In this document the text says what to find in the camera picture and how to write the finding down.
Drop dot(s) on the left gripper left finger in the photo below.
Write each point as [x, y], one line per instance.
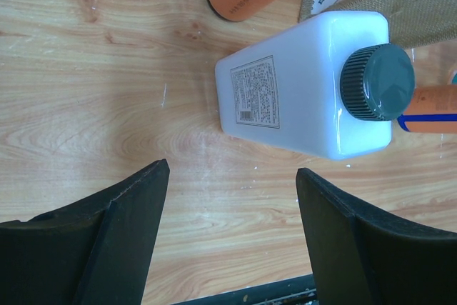
[94, 251]

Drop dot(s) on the white bottle grey cap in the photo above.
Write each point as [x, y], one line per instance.
[330, 87]

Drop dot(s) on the orange blue pump bottle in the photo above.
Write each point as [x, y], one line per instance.
[432, 110]

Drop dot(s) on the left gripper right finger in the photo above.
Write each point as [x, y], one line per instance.
[361, 254]

